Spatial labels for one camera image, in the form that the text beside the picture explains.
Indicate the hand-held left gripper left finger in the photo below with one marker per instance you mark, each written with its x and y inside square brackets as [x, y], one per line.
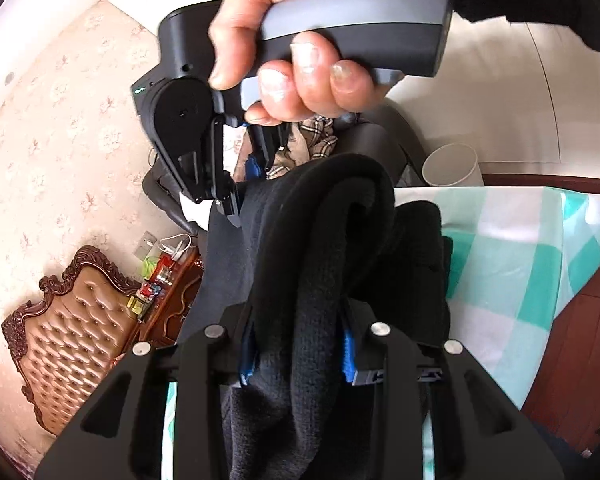
[247, 360]

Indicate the tufted brown headboard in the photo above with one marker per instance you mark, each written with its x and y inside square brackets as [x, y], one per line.
[65, 340]

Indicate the plaid scarf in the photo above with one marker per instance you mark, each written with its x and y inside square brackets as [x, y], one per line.
[310, 142]

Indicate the black chair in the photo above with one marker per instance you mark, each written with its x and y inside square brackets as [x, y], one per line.
[380, 145]

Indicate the green white checkered bed sheet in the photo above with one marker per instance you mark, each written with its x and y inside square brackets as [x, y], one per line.
[505, 270]

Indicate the white wall socket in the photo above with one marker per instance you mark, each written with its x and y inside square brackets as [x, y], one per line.
[145, 242]

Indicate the red packet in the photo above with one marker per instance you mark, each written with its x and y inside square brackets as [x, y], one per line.
[166, 266]

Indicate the yellow box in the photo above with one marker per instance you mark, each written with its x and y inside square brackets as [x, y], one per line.
[136, 306]

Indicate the dark wooden nightstand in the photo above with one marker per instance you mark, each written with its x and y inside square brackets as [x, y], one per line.
[172, 305]

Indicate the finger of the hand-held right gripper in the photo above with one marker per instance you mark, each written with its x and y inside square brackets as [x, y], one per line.
[253, 166]
[215, 180]

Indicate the green packet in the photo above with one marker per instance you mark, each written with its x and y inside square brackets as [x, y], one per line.
[149, 265]

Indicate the black pants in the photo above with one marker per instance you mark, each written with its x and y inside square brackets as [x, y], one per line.
[310, 260]

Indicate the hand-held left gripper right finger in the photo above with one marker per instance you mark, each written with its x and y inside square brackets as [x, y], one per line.
[349, 355]

